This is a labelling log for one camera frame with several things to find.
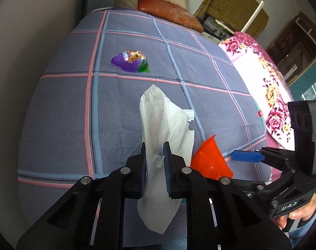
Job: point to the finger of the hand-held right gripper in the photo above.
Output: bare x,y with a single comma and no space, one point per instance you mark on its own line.
247,156
251,187

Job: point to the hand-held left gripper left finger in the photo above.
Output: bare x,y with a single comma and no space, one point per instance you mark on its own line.
143,166

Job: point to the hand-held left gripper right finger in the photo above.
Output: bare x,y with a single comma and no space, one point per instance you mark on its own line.
167,166

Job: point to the orange plastic cup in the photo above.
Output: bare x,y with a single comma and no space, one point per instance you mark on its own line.
210,158

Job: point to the white paper tissue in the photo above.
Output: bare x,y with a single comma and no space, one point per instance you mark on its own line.
160,114

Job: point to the person's right forearm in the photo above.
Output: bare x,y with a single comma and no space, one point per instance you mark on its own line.
301,234

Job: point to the person's right hand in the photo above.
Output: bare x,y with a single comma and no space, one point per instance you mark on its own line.
304,209

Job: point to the white teal pillow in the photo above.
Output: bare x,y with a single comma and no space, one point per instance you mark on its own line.
260,114

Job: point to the small white wrapper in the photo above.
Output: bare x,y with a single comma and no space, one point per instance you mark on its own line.
190,115

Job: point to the pink floral quilt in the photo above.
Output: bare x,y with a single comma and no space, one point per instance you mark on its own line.
254,65

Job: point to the wooden teal cabinet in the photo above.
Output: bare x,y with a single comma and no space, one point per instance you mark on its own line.
295,57

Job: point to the blue plaid bedsheet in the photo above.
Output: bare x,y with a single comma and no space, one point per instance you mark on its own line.
69,109

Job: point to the purple jelly cup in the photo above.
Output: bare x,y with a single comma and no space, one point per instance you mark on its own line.
129,61

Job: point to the white low shelf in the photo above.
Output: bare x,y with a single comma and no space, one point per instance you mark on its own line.
208,37

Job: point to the black stereo appliance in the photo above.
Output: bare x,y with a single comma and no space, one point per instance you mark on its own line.
215,26

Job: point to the white pole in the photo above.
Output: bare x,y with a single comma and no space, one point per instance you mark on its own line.
252,15

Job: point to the orange leather seat cushion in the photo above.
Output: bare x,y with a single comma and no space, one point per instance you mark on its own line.
171,14

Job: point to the leopard print cloth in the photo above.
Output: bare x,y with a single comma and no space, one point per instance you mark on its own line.
230,0

